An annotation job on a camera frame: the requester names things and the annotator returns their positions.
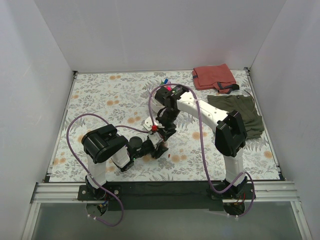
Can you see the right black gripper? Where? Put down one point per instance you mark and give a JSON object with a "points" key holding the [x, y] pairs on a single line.
{"points": [[168, 127]]}

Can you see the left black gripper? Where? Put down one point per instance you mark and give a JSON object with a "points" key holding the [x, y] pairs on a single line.
{"points": [[157, 149]]}

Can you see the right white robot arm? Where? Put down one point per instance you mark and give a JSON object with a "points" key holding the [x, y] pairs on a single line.
{"points": [[228, 128]]}

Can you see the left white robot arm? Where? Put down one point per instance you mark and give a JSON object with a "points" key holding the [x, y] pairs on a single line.
{"points": [[104, 143]]}

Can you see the white divided round organizer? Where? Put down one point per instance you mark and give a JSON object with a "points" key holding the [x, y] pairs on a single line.
{"points": [[155, 105]]}

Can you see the floral patterned table mat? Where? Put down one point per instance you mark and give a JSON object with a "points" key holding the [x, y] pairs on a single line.
{"points": [[121, 99]]}

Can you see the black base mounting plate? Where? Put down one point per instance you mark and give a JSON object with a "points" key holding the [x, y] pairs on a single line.
{"points": [[168, 195]]}

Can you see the folded red cloth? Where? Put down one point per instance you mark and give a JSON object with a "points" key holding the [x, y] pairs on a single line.
{"points": [[217, 77]]}

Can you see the folded olive green cloth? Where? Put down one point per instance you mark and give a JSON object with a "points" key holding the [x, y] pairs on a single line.
{"points": [[246, 107]]}

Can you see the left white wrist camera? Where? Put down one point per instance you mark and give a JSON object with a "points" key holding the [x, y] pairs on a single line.
{"points": [[155, 138]]}

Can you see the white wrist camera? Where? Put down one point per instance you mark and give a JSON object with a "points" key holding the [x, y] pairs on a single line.
{"points": [[148, 124], [155, 138]]}

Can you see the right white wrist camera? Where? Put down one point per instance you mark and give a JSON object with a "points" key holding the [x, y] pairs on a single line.
{"points": [[148, 124]]}

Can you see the aluminium front rail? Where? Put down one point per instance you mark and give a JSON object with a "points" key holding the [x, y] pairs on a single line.
{"points": [[265, 191]]}

